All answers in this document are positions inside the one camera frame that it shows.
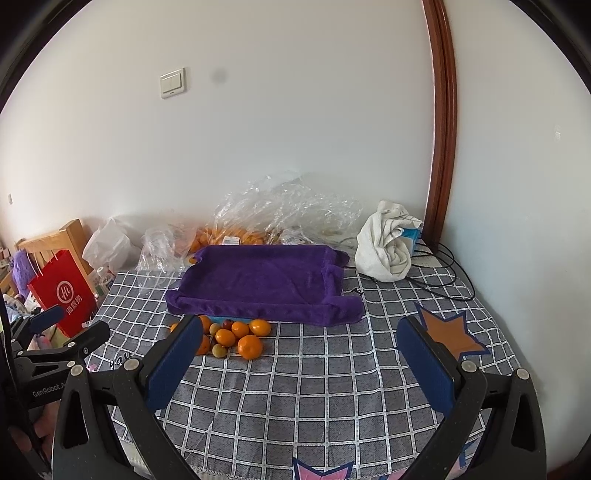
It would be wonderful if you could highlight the large orange mandarin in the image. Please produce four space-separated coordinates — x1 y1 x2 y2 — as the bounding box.
236 335 263 361
195 335 211 356

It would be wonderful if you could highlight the green yellow fruit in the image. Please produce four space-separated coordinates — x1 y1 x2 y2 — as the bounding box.
211 344 228 359

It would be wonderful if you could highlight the small orange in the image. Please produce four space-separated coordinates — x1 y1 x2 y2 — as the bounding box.
198 315 211 335

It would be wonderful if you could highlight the small green fruit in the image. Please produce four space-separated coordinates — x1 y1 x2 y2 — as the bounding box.
209 323 221 336

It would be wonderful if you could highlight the small orange mandarin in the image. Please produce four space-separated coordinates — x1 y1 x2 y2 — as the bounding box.
214 328 236 348
249 319 271 337

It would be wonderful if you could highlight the oval orange kumquat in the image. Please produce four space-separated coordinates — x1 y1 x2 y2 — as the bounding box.
230 321 250 339

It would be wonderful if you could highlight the person's left hand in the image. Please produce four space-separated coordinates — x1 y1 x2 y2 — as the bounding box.
8 402 60 460

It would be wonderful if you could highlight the red paper bag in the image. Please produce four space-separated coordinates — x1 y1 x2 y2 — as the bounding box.
28 250 97 337

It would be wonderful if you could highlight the purple cloth on chair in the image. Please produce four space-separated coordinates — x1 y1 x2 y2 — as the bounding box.
12 250 36 298

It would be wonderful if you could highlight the white plastic bag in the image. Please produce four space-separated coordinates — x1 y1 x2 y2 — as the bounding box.
82 218 140 273

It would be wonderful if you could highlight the small clear plastic bag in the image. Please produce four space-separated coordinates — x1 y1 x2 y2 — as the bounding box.
135 224 194 289

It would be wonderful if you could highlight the grey checkered tablecloth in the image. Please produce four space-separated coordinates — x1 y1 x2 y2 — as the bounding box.
87 248 523 480

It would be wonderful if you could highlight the purple towel tray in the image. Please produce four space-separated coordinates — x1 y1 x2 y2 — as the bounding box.
165 245 365 327

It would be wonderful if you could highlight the white crumpled cloth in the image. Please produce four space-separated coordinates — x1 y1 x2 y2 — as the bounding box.
355 200 423 282

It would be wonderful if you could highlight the clear plastic bag of oranges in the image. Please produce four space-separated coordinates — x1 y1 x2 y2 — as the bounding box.
188 174 363 254

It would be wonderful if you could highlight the black cable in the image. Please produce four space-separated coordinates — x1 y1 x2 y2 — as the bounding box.
331 237 477 303

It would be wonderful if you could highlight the white wall switch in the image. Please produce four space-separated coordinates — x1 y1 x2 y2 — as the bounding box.
159 68 186 99

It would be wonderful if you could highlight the brown wooden door frame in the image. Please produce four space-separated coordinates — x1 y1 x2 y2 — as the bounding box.
422 0 458 250

